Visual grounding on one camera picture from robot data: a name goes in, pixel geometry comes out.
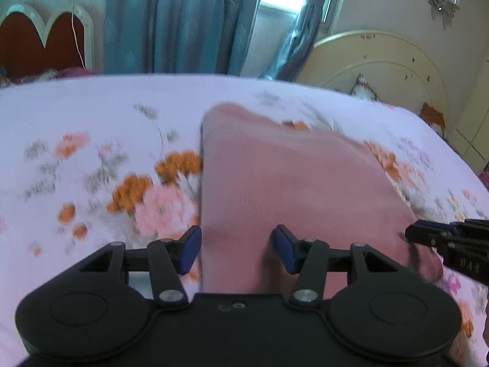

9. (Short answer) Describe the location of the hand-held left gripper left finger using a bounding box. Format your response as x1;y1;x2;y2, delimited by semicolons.
79;225;202;310

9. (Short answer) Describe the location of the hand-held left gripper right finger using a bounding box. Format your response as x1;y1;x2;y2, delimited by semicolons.
271;225;398;310

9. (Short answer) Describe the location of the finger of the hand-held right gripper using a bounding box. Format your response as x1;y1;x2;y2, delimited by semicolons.
404;219;489;248

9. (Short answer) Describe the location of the pink knit sweater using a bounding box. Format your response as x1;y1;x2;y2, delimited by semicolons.
199;101;446;296

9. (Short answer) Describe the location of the orange brown cushion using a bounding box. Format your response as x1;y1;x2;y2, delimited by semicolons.
419;102;446;135

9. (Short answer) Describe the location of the cream wardrobe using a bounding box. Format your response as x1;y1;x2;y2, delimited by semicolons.
446;55;489;174

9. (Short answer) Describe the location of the patterned pillow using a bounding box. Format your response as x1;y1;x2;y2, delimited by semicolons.
351;72;383;102

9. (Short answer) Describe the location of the floral white bedsheet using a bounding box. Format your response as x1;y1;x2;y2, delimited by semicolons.
0;72;489;367

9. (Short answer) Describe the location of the cream arched headboard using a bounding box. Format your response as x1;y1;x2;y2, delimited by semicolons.
296;30;450;131

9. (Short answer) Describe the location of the purple bedding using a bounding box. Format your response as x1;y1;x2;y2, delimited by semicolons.
0;66;94;85

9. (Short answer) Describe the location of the tied blue curtain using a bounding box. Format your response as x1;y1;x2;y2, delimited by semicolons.
267;0;351;82

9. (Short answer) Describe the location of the wide blue patterned curtain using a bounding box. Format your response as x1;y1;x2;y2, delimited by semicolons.
102;0;269;76

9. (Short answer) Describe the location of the red heart-shaped headboard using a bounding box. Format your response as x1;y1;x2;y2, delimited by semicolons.
0;4;94;82

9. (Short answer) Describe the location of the crystal wall lamp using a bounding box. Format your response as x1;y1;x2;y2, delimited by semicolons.
426;0;461;20

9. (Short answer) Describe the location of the white hanging cable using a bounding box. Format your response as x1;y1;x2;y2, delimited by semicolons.
57;0;86;69

